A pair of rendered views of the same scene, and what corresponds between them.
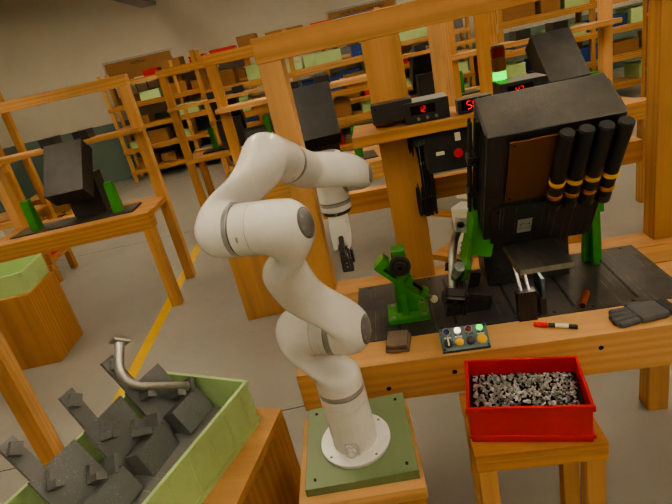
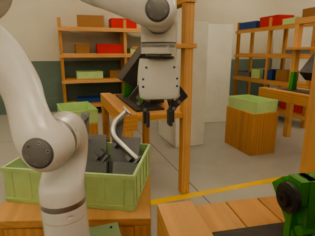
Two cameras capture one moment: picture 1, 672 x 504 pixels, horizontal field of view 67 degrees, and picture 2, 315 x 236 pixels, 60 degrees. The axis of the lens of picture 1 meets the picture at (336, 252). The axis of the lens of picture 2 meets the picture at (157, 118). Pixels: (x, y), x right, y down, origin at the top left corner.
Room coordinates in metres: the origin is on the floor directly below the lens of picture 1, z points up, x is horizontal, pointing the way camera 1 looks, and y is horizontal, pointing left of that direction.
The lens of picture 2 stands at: (1.08, -0.66, 1.46)
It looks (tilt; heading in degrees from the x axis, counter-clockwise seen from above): 14 degrees down; 70
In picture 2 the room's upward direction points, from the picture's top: straight up
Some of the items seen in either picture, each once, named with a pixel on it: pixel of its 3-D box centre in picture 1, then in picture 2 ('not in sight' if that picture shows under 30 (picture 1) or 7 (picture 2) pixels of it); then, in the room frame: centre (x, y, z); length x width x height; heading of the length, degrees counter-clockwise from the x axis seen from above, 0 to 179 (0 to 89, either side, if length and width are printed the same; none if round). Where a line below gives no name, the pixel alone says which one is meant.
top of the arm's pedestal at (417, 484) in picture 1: (359, 454); not in sight; (1.08, 0.06, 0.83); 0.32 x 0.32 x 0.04; 86
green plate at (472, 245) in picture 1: (478, 234); not in sight; (1.59, -0.49, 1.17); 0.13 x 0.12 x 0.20; 81
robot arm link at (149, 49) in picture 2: (335, 204); (159, 49); (1.32, -0.03, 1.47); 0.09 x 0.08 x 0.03; 171
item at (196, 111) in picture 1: (189, 113); not in sight; (11.17, 2.36, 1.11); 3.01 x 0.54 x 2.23; 89
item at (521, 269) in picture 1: (528, 245); not in sight; (1.53, -0.64, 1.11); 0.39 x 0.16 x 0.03; 171
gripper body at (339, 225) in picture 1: (340, 226); (158, 76); (1.31, -0.03, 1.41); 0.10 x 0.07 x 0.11; 171
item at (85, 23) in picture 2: not in sight; (123, 65); (2.72, 6.17, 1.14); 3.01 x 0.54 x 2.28; 179
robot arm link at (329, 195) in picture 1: (330, 176); (158, 13); (1.31, -0.03, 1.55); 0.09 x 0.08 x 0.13; 68
